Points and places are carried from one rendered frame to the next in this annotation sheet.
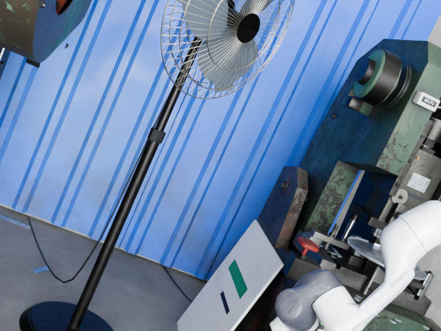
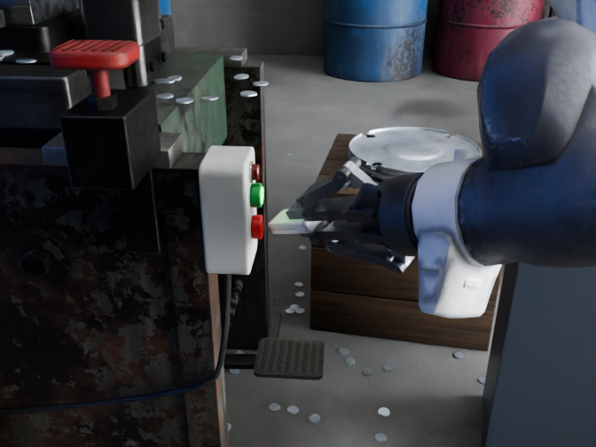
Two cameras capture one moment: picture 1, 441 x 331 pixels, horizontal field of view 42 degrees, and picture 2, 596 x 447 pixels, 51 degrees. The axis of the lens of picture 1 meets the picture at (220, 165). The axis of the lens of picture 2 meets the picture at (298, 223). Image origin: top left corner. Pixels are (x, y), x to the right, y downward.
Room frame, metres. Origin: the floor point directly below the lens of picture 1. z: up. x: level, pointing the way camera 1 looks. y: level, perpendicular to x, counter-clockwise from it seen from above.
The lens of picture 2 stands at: (1.46, 0.13, 0.87)
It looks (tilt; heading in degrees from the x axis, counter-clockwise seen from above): 27 degrees down; 287
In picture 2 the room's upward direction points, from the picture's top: straight up
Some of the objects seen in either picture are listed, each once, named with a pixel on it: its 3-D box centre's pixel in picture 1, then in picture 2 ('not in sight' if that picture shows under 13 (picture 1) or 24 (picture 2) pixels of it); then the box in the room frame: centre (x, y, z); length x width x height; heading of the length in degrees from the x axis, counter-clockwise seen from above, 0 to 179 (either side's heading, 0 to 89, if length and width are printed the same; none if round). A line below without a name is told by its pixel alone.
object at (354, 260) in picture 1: (363, 259); (22, 26); (2.09, -0.63, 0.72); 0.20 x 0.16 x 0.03; 103
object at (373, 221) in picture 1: (381, 225); not in sight; (2.09, -0.63, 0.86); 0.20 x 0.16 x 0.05; 103
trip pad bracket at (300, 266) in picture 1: (294, 282); (121, 185); (1.80, -0.37, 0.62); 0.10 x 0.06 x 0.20; 103
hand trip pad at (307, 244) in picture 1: (304, 252); (100, 87); (1.79, -0.36, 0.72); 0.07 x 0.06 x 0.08; 13
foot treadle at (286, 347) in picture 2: not in sight; (160, 360); (1.96, -0.66, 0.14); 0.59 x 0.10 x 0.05; 13
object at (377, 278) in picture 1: (383, 280); (147, 29); (1.92, -0.67, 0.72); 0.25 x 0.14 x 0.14; 13
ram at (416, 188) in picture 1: (409, 186); not in sight; (2.05, -0.64, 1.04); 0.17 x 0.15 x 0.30; 13
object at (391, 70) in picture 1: (378, 85); not in sight; (2.05, -0.38, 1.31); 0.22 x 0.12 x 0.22; 13
